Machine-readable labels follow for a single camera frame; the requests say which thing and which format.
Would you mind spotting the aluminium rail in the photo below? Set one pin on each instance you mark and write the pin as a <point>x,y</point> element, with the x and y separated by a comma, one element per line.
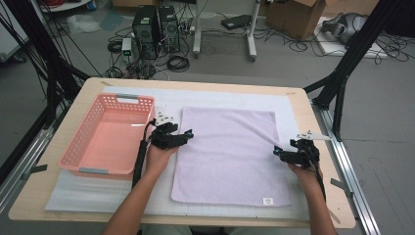
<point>29,153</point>
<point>359,212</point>

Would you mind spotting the grey rounded device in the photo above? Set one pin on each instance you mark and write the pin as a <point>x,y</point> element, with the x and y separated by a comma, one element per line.
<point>342,26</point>

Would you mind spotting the pink plastic basket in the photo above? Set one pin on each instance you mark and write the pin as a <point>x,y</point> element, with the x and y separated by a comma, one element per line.
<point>111,143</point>

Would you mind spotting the grey metal bracket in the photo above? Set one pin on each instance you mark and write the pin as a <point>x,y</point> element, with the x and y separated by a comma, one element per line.
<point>341,186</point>
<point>37,169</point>

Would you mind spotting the white adapter box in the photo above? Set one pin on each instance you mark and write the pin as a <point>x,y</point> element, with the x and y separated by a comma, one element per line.
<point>126,45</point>

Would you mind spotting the white flat board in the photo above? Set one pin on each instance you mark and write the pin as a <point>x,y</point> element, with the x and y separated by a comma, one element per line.
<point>329,47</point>

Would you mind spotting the person's right hand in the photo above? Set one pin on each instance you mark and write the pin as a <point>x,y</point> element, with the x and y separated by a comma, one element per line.
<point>305,178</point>

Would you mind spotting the lilac printed towel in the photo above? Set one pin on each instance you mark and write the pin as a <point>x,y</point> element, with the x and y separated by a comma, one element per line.
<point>228,156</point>

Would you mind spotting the black flat box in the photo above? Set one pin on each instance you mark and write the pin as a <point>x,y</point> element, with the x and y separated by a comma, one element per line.
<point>235,21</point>

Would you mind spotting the black frame post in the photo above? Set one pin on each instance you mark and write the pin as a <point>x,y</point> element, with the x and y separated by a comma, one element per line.
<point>55,65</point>
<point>357,49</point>

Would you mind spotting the white grid mat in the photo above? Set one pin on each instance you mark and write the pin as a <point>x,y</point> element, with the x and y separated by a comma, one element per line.
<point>228,98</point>

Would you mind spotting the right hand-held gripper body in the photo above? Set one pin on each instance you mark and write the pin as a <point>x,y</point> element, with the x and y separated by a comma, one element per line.
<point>301,155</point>

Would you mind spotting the clear plastic bag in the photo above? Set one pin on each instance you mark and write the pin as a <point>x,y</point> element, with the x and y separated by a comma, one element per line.
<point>83,23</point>

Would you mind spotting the person's left hand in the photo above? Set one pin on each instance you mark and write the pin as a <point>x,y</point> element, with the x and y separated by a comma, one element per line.
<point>160,160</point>

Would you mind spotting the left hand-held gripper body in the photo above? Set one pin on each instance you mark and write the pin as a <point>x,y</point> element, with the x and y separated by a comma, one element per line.
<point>166,140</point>

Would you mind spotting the white stand leg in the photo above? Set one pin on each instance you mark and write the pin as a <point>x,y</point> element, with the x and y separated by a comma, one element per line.
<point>196,32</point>
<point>252,39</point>

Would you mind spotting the brown cardboard box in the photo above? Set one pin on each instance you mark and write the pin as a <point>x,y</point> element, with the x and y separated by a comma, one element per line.
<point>293,19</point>

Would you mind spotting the black computer tower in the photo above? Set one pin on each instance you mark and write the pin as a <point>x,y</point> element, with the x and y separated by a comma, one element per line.
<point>169,29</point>
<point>145,32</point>

